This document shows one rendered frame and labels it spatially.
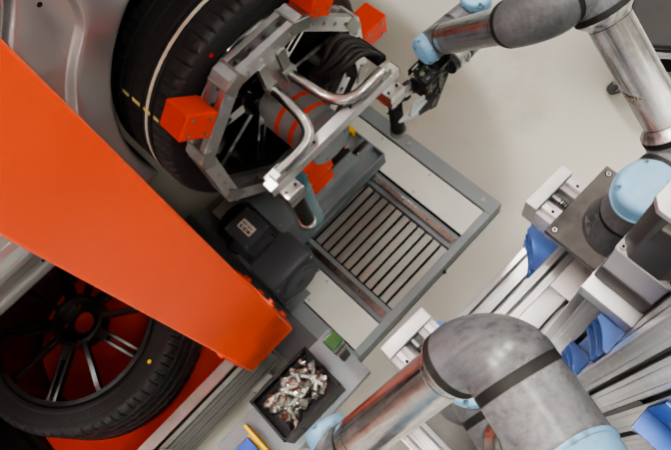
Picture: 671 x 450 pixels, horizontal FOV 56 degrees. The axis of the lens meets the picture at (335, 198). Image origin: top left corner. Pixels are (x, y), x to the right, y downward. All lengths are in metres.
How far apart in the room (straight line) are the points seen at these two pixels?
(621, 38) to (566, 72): 1.42
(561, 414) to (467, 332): 0.14
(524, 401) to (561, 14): 0.71
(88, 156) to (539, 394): 0.58
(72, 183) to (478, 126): 1.95
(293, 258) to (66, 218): 1.18
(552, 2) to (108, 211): 0.82
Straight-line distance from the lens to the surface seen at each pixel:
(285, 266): 1.94
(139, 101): 1.54
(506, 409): 0.76
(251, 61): 1.40
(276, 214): 2.21
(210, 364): 2.08
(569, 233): 1.51
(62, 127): 0.75
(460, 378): 0.80
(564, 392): 0.77
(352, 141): 2.37
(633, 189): 1.33
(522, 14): 1.22
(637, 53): 1.32
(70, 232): 0.87
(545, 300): 1.55
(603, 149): 2.57
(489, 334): 0.77
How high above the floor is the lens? 2.21
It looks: 65 degrees down
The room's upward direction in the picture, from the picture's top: 21 degrees counter-clockwise
